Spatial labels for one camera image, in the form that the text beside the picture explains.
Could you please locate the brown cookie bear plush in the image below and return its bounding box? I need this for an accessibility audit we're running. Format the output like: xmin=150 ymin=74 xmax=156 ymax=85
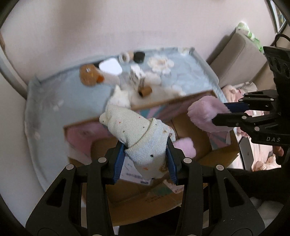
xmin=79 ymin=64 xmax=105 ymax=87

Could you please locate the black small jar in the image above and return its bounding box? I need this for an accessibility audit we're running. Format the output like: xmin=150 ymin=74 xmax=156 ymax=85
xmin=133 ymin=51 xmax=145 ymax=63

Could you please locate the clear bottle with cork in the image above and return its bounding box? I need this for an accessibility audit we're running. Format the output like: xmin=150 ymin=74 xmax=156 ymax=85
xmin=119 ymin=51 xmax=134 ymax=63

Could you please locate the pink fluffy scrunchie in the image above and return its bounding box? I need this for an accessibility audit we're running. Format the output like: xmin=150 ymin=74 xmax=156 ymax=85
xmin=173 ymin=137 xmax=197 ymax=159

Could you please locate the green white cloth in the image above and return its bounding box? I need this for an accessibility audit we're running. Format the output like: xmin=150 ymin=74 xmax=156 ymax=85
xmin=236 ymin=21 xmax=264 ymax=53

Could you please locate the pink fluffy sock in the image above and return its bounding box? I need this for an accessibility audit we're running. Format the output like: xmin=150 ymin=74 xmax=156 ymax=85
xmin=187 ymin=95 xmax=233 ymax=133

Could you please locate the person left hand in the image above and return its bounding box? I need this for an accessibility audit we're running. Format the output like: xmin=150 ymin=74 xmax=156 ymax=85
xmin=273 ymin=146 xmax=284 ymax=157

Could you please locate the brown cardboard box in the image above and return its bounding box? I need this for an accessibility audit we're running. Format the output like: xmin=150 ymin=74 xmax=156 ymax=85
xmin=64 ymin=91 xmax=239 ymax=226

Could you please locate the blue white mask packet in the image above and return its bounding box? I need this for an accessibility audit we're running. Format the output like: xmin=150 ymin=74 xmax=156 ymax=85
xmin=119 ymin=155 xmax=152 ymax=186

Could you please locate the white square lid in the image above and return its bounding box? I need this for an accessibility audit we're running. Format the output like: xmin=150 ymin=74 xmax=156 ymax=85
xmin=98 ymin=58 xmax=123 ymax=76

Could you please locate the speckled white sock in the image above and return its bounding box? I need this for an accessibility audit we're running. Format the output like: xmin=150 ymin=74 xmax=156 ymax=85
xmin=99 ymin=105 xmax=175 ymax=180

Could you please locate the cream sock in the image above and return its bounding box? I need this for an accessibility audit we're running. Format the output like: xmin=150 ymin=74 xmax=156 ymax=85
xmin=107 ymin=85 xmax=131 ymax=109

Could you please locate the white round mirror frame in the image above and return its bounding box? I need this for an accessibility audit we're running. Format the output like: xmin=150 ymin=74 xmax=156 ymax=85
xmin=1 ymin=35 xmax=27 ymax=99

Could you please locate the small brown cardboard tube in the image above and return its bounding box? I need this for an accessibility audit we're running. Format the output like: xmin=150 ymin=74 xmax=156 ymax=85
xmin=138 ymin=86 xmax=152 ymax=98

